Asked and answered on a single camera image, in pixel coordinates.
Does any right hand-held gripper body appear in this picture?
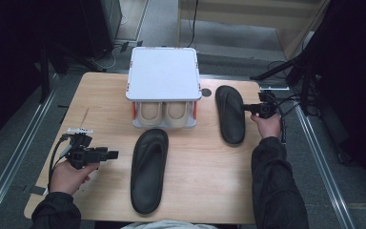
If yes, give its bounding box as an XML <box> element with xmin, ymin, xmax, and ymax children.
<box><xmin>256</xmin><ymin>85</ymin><xmax>291</xmax><ymax>120</ymax></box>

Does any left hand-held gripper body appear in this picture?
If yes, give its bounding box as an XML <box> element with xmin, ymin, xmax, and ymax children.
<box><xmin>65</xmin><ymin>127</ymin><xmax>109</xmax><ymax>171</ymax></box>

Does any black flip-flop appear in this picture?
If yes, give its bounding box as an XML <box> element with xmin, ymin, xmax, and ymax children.
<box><xmin>130</xmin><ymin>128</ymin><xmax>170</xmax><ymax>216</ymax></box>
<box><xmin>214</xmin><ymin>85</ymin><xmax>247</xmax><ymax>146</ymax></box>

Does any cream clog shoe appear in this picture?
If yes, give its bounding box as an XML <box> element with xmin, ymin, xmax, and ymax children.
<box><xmin>137</xmin><ymin>101</ymin><xmax>164</xmax><ymax>127</ymax></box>
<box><xmin>163</xmin><ymin>101</ymin><xmax>190</xmax><ymax>126</ymax></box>

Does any white storage box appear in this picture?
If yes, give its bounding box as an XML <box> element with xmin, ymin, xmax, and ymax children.
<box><xmin>125</xmin><ymin>46</ymin><xmax>203</xmax><ymax>130</ymax></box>

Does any person's right hand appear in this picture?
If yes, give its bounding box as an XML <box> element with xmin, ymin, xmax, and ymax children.
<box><xmin>250</xmin><ymin>113</ymin><xmax>283</xmax><ymax>140</ymax></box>

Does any person's left hand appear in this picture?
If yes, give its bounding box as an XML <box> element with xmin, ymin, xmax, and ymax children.
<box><xmin>48</xmin><ymin>159</ymin><xmax>101</xmax><ymax>197</ymax></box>

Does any black tripod stand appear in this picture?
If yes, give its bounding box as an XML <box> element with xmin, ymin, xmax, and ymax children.
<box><xmin>250</xmin><ymin>51</ymin><xmax>318</xmax><ymax>115</ymax></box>

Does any grey tape strip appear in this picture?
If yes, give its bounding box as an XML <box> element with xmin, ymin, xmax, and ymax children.
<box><xmin>23</xmin><ymin>185</ymin><xmax>47</xmax><ymax>196</ymax></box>

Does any black upright stand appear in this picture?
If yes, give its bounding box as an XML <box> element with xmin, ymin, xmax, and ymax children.
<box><xmin>37</xmin><ymin>44</ymin><xmax>51</xmax><ymax>104</ymax></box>

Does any person's light grey clothing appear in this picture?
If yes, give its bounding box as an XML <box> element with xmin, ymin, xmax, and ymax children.
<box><xmin>120</xmin><ymin>219</ymin><xmax>218</xmax><ymax>229</ymax></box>

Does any light wooden furniture panel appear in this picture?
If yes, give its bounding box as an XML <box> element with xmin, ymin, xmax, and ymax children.
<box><xmin>177</xmin><ymin>0</ymin><xmax>332</xmax><ymax>60</ymax></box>

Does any dark curtain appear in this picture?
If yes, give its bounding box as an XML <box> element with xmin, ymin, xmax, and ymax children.
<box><xmin>0</xmin><ymin>0</ymin><xmax>87</xmax><ymax>151</ymax></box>
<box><xmin>298</xmin><ymin>0</ymin><xmax>366</xmax><ymax>198</ymax></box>

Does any dark cabinet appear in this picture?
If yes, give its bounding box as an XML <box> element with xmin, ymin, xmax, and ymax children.
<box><xmin>79</xmin><ymin>0</ymin><xmax>123</xmax><ymax>60</ymax></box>

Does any black floor cable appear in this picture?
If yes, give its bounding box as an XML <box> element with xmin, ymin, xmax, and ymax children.
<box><xmin>263</xmin><ymin>60</ymin><xmax>303</xmax><ymax>118</ymax></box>

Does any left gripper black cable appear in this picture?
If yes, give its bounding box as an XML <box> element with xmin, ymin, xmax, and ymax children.
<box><xmin>47</xmin><ymin>133</ymin><xmax>77</xmax><ymax>192</ymax></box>

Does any metal floor rail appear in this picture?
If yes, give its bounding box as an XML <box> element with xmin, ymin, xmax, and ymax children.
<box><xmin>294</xmin><ymin>101</ymin><xmax>356</xmax><ymax>229</ymax></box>
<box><xmin>0</xmin><ymin>73</ymin><xmax>61</xmax><ymax>229</ymax></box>

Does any black hanging cable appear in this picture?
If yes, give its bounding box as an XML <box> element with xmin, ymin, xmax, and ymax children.
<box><xmin>186</xmin><ymin>0</ymin><xmax>200</xmax><ymax>49</ymax></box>

